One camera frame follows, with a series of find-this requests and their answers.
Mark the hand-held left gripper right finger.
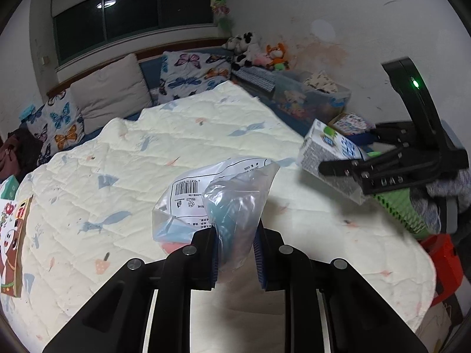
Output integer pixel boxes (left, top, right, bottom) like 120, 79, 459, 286
253, 224, 429, 353

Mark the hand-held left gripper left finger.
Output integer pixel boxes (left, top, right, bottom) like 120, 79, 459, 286
42, 226, 221, 353

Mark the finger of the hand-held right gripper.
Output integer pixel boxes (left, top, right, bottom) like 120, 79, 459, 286
318, 146, 405, 179
368, 121, 416, 148

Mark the white milk carton box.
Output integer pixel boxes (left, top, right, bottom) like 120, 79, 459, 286
297, 119, 374, 206

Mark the green plastic mesh basket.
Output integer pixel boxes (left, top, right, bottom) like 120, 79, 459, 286
366, 150, 429, 237

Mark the clear plastic bag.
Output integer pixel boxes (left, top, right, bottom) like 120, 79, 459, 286
152, 156, 281, 284

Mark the person's right forearm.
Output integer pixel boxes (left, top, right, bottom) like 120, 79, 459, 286
407, 171, 471, 236

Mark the cardboard box with books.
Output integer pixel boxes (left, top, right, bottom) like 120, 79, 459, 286
333, 113, 374, 135

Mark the blue bed sheet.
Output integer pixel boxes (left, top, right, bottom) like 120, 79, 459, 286
121, 46, 376, 155

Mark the cream patterned cloth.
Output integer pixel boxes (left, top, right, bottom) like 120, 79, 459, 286
304, 70, 339, 94

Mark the clear plastic storage box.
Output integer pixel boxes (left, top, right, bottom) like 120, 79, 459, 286
274, 70, 352, 127

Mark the red plastic stool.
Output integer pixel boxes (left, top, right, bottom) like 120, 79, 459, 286
419, 233, 465, 306

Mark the black white patterned cloth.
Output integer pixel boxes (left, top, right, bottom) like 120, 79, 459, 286
232, 67, 276, 93

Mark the white printed quilt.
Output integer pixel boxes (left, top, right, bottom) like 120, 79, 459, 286
0, 81, 438, 346

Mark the orange fox plush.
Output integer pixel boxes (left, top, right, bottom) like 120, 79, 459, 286
266, 43, 289, 72

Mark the black white cow plush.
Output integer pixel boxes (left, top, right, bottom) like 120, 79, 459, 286
232, 32, 263, 70

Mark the butterfly print pillow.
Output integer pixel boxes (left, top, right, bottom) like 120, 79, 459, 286
27, 88, 87, 166
158, 51, 232, 105

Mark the beige pillow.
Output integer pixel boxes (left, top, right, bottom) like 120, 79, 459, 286
70, 53, 153, 131

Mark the cartoon picture book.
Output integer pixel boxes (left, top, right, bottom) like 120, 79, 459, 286
0, 195, 34, 298

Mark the hanging flower decoration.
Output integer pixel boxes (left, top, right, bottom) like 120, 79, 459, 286
210, 0, 236, 34

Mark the green tissue box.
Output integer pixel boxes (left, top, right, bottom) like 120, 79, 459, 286
0, 176, 21, 201

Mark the dark brown bag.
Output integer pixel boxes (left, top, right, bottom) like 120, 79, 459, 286
0, 129, 41, 182

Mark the brown wooden ledge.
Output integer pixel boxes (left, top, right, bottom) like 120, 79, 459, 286
48, 39, 229, 98

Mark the dark window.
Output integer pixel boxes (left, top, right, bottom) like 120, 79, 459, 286
52, 0, 216, 63

